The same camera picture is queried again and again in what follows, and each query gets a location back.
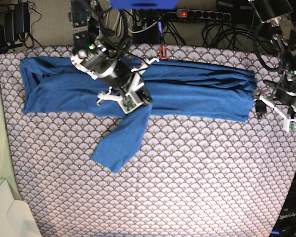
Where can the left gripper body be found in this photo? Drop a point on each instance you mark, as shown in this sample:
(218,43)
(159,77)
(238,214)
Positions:
(285,93)

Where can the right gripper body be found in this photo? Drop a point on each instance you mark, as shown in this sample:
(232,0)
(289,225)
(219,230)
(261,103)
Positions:
(97,64)

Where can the blue T-shirt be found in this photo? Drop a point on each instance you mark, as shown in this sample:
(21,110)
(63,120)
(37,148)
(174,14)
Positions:
(177,88)

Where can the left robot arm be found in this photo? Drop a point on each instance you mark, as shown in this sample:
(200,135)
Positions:
(276,14)

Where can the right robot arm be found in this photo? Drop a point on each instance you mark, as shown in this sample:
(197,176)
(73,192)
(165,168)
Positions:
(89,33)

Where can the red table clamp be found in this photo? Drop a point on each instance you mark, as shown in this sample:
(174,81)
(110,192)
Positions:
(163,52)

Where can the blue box top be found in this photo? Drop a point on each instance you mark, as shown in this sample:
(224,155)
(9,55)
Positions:
(144,4)

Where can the black power adapter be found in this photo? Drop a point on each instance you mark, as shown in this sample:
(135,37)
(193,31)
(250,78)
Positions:
(17,22)

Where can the fan-patterned tablecloth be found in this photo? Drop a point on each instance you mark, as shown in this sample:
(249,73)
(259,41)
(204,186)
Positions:
(192,177)

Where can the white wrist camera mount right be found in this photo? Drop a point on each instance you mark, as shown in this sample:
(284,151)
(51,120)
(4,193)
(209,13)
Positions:
(125,96)

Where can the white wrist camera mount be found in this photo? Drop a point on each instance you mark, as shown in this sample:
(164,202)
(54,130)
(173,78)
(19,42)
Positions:
(289,117)
(125,96)

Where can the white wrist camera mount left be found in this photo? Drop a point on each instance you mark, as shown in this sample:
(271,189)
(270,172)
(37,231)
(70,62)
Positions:
(289,117)

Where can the black power strip red switch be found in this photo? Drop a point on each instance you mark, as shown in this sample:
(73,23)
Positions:
(204,15)

